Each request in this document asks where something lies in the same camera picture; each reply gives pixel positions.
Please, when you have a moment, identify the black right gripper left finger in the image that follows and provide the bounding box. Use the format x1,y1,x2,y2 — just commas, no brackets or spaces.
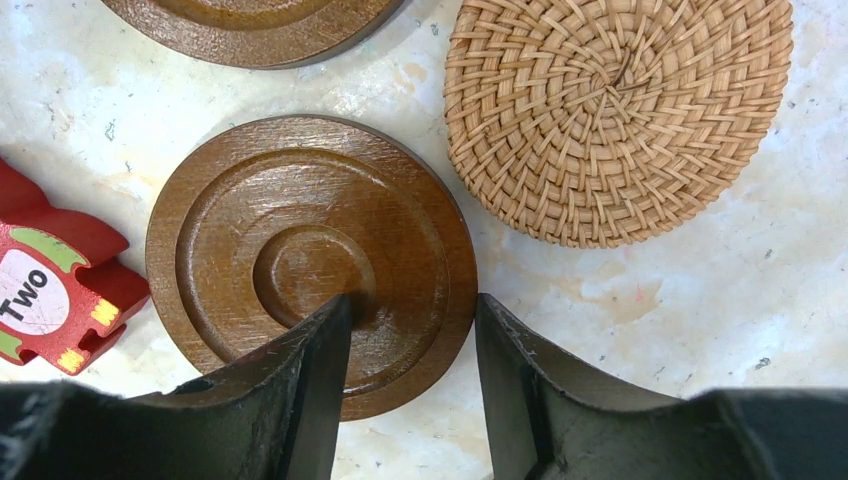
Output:
1,295,352,479

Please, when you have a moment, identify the red owl toy block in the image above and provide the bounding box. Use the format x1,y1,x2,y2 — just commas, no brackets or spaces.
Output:
1,164,150,375

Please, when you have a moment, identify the brown wooden coaster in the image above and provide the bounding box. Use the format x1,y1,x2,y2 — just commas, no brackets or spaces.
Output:
145,114,478,421
105,0,403,69

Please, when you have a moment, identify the woven rattan coaster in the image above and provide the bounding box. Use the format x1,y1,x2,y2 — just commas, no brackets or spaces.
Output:
443,0,793,248

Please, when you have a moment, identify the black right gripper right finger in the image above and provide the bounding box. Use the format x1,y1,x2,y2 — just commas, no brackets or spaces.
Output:
475,294,847,479

